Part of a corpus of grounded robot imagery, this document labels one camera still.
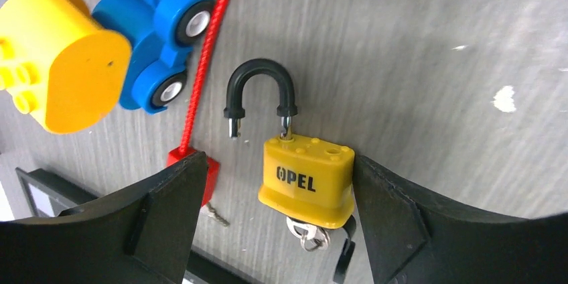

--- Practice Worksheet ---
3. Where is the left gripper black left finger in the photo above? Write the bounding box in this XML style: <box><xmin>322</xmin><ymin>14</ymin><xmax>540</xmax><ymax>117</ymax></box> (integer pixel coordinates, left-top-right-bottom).
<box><xmin>0</xmin><ymin>151</ymin><xmax>210</xmax><ymax>284</ymax></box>

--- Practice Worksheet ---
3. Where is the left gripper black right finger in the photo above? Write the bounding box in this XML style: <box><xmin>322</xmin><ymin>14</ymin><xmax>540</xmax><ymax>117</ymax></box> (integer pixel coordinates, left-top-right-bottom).
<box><xmin>353</xmin><ymin>155</ymin><xmax>567</xmax><ymax>283</ymax></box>

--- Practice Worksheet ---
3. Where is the red cable padlock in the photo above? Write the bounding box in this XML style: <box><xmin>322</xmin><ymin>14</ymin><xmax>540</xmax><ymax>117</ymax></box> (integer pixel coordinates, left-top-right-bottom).
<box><xmin>166</xmin><ymin>0</ymin><xmax>248</xmax><ymax>208</ymax></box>

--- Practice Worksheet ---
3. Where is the yellow black padlock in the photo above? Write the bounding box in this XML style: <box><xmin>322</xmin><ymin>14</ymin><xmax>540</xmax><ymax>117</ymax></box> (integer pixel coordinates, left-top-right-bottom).
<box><xmin>222</xmin><ymin>58</ymin><xmax>357</xmax><ymax>284</ymax></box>

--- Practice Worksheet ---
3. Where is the blue yellow toy car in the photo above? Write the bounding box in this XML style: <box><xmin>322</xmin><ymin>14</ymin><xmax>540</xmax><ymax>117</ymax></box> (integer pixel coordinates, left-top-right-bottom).
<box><xmin>1</xmin><ymin>0</ymin><xmax>216</xmax><ymax>134</ymax></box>

